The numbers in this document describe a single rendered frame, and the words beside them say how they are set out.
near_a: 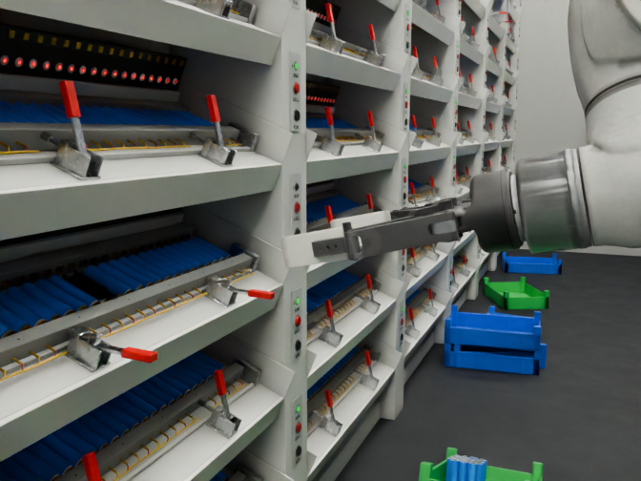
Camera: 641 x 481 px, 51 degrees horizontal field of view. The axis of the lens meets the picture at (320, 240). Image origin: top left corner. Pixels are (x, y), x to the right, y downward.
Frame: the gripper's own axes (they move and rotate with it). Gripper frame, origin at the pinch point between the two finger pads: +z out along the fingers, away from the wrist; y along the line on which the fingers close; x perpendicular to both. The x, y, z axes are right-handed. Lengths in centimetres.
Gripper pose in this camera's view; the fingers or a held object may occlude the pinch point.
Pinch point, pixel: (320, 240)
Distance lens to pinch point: 69.7
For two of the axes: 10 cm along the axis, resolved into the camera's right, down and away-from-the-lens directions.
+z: -9.1, 1.5, 3.9
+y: 3.7, -1.5, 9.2
